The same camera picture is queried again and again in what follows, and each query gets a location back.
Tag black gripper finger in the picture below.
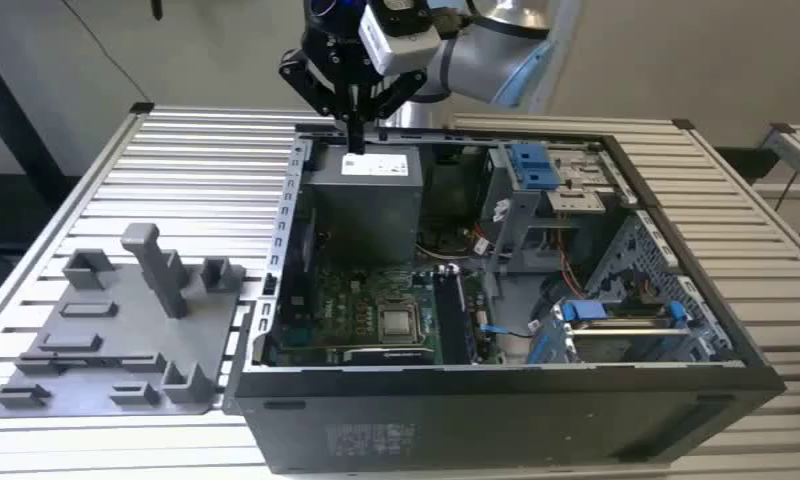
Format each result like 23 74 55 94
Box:
277 47 358 152
356 69 429 155

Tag blue plastic drive latch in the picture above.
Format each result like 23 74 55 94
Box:
505 142 558 192

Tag grey power supply unit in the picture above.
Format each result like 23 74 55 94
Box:
302 144 425 266

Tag grey metal drive cage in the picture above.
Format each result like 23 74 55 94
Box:
478 139 634 274

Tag black case fan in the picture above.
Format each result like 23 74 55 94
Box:
284 207 321 326

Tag green motherboard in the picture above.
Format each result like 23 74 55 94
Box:
265 264 508 366

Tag silver CPU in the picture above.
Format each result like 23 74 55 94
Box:
380 309 418 338

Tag hard disk in blue carrier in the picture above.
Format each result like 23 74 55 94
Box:
549 297 699 366

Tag black graphics card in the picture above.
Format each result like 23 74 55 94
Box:
336 345 436 366

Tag grey parts rack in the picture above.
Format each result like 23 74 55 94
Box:
0 222 249 419

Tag metal slat side table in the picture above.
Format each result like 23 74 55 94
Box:
749 122 800 241

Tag black PC case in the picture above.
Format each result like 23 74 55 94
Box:
222 122 788 476

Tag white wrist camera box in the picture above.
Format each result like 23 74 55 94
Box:
357 0 440 77

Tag thin black wall cable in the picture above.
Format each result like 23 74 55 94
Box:
71 0 158 109

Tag yellow black wire bundle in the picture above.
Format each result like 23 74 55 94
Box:
413 223 481 261

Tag orange red wires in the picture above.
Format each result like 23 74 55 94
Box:
553 224 586 300

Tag black furniture frame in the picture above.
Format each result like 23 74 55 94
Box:
0 32 85 311

